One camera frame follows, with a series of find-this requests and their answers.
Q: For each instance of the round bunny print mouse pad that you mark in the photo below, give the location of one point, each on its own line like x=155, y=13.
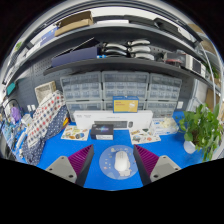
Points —
x=106, y=166

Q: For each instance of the green plant in white pot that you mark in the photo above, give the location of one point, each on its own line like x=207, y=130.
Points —
x=200, y=126

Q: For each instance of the white plastic basket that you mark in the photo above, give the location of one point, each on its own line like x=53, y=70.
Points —
x=45, y=91

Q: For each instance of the white blue glove box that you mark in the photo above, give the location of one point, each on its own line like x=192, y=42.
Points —
x=165, y=128

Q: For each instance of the navy white dotted cloth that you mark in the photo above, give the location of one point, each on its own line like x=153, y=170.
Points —
x=53, y=131

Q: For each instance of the tall clear drawer cabinet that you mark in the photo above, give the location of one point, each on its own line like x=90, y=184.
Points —
x=80, y=86
x=125, y=85
x=165, y=87

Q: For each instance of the small cartoon sticker sheet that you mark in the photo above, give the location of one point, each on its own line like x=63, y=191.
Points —
x=75, y=133

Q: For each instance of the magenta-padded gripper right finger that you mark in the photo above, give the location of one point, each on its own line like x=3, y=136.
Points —
x=163, y=166

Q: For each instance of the large cartoon sticker sheet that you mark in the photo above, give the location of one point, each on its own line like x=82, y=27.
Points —
x=143, y=136

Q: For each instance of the yellow and blue box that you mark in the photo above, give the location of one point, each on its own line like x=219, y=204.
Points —
x=125, y=105

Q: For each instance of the long white keyboard box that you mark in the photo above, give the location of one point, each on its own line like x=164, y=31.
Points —
x=100, y=116

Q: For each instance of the grey computer mouse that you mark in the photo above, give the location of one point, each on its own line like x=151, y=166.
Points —
x=120, y=161

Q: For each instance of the red white checked cloth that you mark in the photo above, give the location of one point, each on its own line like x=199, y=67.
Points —
x=45, y=116

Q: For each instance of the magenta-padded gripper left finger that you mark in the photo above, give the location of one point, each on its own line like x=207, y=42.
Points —
x=63, y=168

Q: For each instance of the small black box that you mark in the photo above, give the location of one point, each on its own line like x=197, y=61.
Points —
x=101, y=130

